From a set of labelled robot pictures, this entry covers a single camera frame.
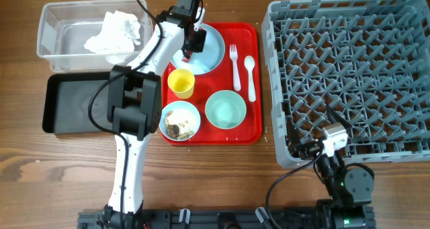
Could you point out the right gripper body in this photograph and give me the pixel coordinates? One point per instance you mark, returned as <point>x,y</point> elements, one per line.
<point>310,149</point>

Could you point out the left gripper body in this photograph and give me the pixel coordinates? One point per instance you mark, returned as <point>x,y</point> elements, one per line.
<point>197,43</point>

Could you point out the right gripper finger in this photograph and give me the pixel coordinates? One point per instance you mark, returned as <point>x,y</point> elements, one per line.
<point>293,134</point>
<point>335,118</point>

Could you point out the yellow plastic cup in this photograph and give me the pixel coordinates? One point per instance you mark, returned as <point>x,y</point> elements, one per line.
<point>181,82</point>

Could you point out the light blue bowl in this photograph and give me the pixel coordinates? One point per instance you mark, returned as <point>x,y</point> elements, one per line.
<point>179,105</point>

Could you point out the green bowl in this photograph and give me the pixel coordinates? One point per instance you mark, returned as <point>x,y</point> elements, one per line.
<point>225,109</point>

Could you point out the white napkin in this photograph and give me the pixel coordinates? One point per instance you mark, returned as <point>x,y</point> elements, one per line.
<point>120,32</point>

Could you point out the food scraps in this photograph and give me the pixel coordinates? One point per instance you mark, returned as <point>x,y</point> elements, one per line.
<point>180,124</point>

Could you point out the red snack wrapper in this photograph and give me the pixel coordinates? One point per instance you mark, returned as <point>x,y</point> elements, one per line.
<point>186,60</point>

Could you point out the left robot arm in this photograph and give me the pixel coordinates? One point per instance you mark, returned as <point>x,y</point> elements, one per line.
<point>134,109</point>

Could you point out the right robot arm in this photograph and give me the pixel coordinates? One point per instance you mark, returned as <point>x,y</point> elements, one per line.
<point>349,186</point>

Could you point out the grey dishwasher rack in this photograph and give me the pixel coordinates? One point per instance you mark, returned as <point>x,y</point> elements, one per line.
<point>368,60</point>

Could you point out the black waste tray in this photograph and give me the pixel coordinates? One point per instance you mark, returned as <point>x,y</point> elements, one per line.
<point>67,100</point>

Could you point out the light blue plate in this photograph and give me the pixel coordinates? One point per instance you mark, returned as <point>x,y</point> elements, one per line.
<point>207,60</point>

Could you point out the white plastic fork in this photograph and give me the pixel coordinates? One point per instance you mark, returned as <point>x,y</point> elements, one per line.
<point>234,56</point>

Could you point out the red serving tray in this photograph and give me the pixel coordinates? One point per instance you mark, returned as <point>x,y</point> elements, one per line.
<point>244,36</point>

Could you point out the white plastic spoon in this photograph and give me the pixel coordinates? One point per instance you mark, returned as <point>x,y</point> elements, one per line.
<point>249,63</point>

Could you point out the clear plastic bin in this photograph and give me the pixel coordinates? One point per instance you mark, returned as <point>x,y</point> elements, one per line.
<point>65,27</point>

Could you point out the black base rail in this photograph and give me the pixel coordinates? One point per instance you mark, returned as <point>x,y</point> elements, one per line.
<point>288,218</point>

